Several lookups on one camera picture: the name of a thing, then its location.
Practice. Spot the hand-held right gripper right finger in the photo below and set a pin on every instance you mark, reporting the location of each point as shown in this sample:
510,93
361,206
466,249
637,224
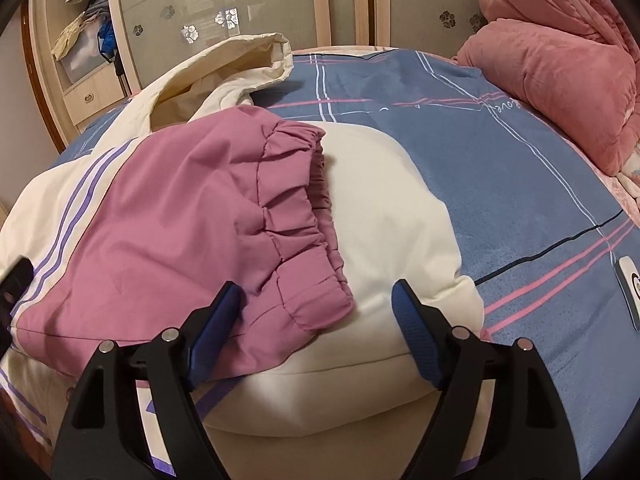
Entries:
415,331

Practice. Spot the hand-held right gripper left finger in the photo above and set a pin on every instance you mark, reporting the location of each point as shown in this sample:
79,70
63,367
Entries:
216,334

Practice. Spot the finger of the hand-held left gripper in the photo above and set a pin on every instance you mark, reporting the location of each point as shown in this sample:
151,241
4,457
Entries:
12,285

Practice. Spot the cream and pink hooded jacket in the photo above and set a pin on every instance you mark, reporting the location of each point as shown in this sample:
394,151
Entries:
175,220

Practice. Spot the grey folded clothes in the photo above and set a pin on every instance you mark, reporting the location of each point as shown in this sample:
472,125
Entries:
97,9

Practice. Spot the blue plaid bed sheet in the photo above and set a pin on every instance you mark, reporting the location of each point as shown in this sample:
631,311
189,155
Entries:
475,185

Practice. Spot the cream wardrobe drawer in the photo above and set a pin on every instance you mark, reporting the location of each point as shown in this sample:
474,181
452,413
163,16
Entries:
92,94
102,119

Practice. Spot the brown wooden door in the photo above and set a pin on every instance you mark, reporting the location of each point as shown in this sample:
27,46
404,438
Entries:
42,85

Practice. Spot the white label tag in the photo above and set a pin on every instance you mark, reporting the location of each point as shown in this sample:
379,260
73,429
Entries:
631,290

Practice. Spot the translucent storage box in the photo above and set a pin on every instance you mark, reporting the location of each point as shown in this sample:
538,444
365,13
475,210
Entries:
82,60

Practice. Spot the cream wooden wardrobe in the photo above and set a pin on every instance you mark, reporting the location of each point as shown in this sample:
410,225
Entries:
115,67

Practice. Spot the pale yellow cloth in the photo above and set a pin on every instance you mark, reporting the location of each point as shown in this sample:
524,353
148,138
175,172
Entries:
69,39

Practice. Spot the blue garment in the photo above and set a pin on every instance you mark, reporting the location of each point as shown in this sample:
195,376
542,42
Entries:
106,37

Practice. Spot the pink plush quilt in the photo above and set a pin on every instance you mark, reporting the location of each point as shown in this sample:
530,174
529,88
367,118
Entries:
550,85

